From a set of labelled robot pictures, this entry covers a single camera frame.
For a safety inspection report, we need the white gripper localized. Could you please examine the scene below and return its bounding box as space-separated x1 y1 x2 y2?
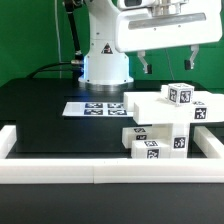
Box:
115 3 222 74

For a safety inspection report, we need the white tagged cube nut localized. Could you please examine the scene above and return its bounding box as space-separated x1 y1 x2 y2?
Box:
168 83 194 106

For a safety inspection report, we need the white chair back frame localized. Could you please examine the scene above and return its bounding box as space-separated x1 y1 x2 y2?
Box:
123 84 224 125

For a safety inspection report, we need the white chair seat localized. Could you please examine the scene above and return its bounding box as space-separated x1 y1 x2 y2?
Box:
153 123 190 158

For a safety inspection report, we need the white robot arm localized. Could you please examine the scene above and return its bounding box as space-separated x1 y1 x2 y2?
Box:
79 0 222 91

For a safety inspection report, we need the white U-shaped fence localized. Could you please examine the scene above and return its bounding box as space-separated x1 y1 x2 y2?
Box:
0 125 224 184

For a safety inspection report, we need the black cable bundle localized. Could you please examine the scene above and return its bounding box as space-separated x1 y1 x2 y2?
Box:
26 0 86 79

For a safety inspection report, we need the white marker base plate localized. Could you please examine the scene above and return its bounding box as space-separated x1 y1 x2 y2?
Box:
62 102 133 117

